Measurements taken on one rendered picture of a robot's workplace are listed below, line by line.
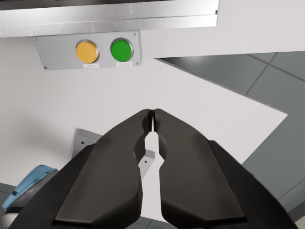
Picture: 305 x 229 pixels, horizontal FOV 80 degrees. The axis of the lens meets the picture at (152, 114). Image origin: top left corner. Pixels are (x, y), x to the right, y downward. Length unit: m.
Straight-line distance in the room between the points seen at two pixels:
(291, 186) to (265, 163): 0.52
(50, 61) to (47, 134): 0.32
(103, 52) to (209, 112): 0.35
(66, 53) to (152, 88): 0.23
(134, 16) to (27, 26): 0.20
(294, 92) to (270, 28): 1.32
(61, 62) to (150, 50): 0.21
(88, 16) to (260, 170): 2.15
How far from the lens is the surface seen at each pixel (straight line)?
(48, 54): 0.45
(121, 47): 0.38
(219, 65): 1.48
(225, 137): 0.66
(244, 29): 0.53
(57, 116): 0.65
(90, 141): 0.62
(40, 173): 0.52
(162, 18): 0.38
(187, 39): 0.49
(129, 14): 0.39
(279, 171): 2.42
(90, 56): 0.40
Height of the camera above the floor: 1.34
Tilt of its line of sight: 58 degrees down
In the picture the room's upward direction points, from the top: 179 degrees counter-clockwise
